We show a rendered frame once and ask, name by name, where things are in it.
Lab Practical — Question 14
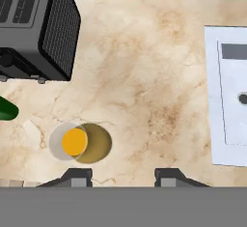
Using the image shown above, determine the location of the glass cup with orange juice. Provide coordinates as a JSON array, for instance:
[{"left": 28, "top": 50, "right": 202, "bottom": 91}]
[{"left": 48, "top": 121, "right": 113, "bottom": 164}]

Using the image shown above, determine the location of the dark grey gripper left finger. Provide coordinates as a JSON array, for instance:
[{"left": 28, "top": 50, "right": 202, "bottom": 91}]
[{"left": 36, "top": 168, "right": 94, "bottom": 188}]

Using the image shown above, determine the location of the white sink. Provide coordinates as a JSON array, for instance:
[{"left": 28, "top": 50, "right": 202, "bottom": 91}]
[{"left": 204, "top": 25, "right": 247, "bottom": 168}]

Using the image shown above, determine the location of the black and grey toaster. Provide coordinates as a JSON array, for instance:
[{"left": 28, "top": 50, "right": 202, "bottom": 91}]
[{"left": 0, "top": 0, "right": 82, "bottom": 84}]

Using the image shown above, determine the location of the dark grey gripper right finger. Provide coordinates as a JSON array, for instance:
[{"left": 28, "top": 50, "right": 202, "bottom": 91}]
[{"left": 153, "top": 167, "right": 211, "bottom": 188}]

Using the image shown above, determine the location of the dark green object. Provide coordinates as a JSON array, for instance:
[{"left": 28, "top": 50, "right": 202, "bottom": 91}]
[{"left": 0, "top": 96, "right": 19, "bottom": 122}]

